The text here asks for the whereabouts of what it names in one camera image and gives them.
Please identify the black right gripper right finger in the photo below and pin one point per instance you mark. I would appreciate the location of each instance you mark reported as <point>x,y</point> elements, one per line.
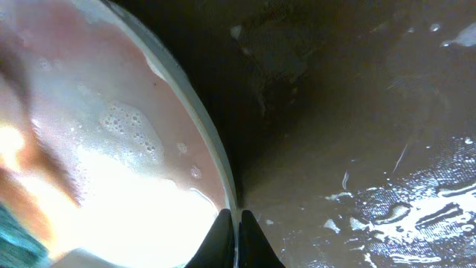
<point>254,250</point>

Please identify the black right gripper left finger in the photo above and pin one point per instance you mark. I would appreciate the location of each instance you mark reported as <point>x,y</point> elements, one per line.
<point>217,249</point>

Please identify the light green stained plate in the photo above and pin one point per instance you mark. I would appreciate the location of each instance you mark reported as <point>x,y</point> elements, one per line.
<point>110,103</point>

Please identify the green and yellow sponge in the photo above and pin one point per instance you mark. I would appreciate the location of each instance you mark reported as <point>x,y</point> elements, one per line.
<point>34,189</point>

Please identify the brown plastic tray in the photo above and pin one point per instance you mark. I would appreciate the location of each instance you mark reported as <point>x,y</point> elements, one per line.
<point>349,125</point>

